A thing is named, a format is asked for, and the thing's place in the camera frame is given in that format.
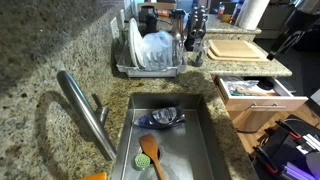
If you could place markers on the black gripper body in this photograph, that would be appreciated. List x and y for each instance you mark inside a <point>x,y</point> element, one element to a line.
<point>303,26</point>

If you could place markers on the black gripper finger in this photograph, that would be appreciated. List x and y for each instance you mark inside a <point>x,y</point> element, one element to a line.
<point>285,46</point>

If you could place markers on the long wooden spoon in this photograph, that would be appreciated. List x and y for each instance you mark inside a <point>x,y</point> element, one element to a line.
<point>253,91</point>

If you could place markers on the wooden kitchen drawer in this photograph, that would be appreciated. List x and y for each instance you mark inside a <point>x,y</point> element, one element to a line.
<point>243,103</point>

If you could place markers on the clear drinking glass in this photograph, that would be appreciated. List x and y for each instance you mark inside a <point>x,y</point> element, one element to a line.
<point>200,55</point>

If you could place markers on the wide wooden spatula spoon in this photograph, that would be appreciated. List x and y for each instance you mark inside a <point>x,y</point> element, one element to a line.
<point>149,145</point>

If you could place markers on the large wooden cutting board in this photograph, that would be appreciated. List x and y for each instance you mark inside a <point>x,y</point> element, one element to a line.
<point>256,59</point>

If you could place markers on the black round lid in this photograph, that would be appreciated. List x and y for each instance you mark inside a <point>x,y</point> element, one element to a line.
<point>265,84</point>

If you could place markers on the white paper towel roll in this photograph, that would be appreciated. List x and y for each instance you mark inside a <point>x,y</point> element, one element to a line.
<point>251,13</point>

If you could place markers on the smaller wooden cutting board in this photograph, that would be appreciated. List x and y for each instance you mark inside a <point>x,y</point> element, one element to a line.
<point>233,48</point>

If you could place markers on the clear plastic bag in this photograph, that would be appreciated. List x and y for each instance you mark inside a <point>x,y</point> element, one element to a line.
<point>236,81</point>

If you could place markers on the wooden cabinet door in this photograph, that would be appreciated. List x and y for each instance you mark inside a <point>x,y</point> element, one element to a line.
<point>250,121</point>

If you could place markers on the black orange bar clamp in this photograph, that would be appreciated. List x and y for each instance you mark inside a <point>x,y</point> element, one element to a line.
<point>265,160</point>
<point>288,130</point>

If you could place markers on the black knife block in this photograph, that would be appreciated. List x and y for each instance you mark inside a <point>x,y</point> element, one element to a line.
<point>190,41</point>

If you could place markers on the black robot cart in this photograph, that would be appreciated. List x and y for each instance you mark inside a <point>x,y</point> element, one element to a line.
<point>290,150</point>

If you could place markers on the steel cutlery bundle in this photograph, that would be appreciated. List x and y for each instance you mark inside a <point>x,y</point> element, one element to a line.
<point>178,40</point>

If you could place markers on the clear plastic food container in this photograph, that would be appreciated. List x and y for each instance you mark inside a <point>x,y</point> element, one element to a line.
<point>156,50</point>

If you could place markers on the stainless steel sink basin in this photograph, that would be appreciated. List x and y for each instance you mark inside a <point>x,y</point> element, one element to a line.
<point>200,150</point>

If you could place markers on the black bottle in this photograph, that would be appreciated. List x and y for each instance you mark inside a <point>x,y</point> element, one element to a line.
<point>151,23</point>

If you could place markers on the clear dish drying rack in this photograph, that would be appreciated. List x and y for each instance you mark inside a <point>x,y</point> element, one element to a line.
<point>150,72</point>

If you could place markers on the white dinner plate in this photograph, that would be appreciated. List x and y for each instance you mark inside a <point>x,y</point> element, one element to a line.
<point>133,43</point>

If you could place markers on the green sponge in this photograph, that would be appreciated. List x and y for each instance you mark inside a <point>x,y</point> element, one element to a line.
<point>142,161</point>

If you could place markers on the steel gooseneck kitchen faucet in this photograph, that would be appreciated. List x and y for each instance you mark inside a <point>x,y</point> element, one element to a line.
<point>83,110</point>

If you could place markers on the orange sponge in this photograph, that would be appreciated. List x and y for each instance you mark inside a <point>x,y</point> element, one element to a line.
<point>96,176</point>

